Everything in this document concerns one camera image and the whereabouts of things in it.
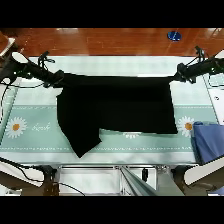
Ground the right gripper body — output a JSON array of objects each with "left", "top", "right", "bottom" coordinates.
[{"left": 172, "top": 62, "right": 197, "bottom": 84}]

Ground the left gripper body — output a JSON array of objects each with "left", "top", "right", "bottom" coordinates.
[{"left": 42, "top": 69, "right": 65, "bottom": 89}]

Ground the silver frame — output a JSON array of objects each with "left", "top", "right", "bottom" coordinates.
[{"left": 52, "top": 162, "right": 188, "bottom": 197}]

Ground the blue garment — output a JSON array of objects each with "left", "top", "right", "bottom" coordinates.
[{"left": 191, "top": 121, "right": 224, "bottom": 166}]

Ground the black cable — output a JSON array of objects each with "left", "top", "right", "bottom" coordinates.
[
  {"left": 52, "top": 180, "right": 87, "bottom": 197},
  {"left": 0, "top": 81, "right": 46, "bottom": 128}
]

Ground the black T-shirt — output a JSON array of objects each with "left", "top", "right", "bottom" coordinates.
[{"left": 55, "top": 72, "right": 179, "bottom": 159}]

